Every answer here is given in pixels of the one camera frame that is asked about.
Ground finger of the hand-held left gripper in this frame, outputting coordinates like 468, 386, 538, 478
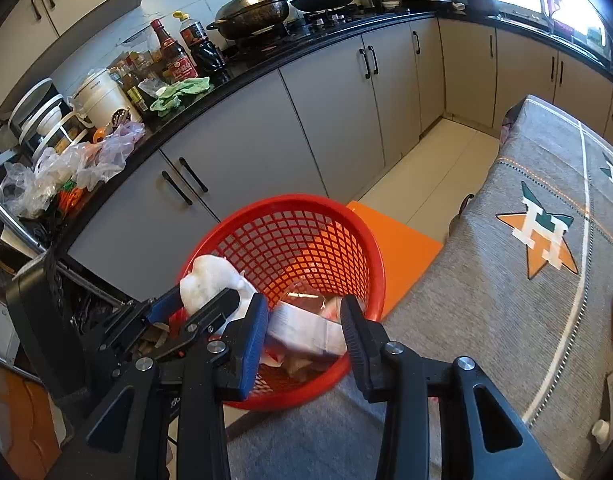
99, 285, 190, 361
154, 287, 242, 363

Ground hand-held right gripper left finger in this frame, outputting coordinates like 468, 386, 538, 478
61, 292, 270, 480

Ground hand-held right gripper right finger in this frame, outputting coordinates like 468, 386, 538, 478
339, 295, 557, 480

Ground white paper towel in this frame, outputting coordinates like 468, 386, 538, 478
179, 255, 257, 318

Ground knotted clear plastic bag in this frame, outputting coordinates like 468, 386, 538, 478
260, 345, 337, 377

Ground long white medicine box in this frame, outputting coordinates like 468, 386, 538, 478
266, 302, 348, 358

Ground red plastic basket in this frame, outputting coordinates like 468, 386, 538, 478
175, 194, 387, 413

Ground orange plastic stool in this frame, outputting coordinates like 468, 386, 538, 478
345, 200, 445, 321

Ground orange packet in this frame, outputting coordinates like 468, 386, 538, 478
56, 187, 84, 216

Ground grey printed tablecloth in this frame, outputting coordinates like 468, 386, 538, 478
226, 94, 613, 480

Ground pile of clear plastic bags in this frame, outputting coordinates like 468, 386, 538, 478
0, 122, 147, 218

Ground white electric pot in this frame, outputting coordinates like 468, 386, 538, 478
69, 68, 143, 131

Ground green cloth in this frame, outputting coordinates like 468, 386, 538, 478
150, 76, 214, 113

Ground group of seasoning jars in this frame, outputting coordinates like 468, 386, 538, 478
109, 50, 164, 111

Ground grey kitchen base cabinets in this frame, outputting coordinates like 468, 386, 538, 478
66, 15, 613, 301

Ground red cap sauce bottle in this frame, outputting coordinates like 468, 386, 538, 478
150, 19, 197, 83

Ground black kitchen countertop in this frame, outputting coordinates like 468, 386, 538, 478
0, 5, 613, 261

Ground yellow cap soy sauce bottle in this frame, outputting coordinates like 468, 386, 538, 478
172, 10, 227, 76

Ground dark wok with lid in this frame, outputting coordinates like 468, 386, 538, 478
206, 0, 292, 41

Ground black gas stove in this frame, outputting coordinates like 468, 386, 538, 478
226, 7, 367, 56

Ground grey wall cabinet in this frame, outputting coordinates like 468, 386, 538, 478
0, 0, 148, 106

